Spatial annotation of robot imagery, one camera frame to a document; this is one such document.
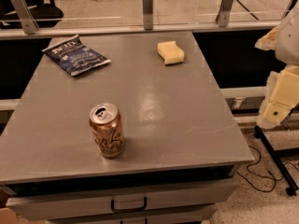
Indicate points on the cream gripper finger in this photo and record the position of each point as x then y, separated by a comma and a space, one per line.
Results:
281, 96
268, 41

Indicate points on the yellow sponge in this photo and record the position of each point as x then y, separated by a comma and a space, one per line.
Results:
170, 52

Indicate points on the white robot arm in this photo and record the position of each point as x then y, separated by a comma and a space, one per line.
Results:
287, 44

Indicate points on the orange soda can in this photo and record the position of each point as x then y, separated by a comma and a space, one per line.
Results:
105, 123

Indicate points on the black stand leg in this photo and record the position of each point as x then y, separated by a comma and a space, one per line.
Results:
276, 156

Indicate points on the lower grey drawer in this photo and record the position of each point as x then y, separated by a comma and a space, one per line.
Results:
174, 215

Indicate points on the blue chip bag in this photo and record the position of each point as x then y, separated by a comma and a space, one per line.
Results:
74, 57

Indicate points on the black office chair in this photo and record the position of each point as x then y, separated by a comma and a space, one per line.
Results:
44, 12

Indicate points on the glass barrier panel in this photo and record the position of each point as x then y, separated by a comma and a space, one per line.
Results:
103, 13

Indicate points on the right metal bracket post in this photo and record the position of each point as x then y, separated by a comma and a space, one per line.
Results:
223, 16

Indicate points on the metal bracket post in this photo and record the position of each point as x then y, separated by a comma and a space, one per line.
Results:
27, 21
147, 14
223, 16

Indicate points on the middle metal bracket post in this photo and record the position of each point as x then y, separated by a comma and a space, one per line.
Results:
147, 14

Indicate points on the left metal bracket post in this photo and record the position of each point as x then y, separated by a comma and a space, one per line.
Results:
27, 21

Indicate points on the grey drawer with black handle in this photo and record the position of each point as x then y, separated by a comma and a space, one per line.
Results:
111, 201

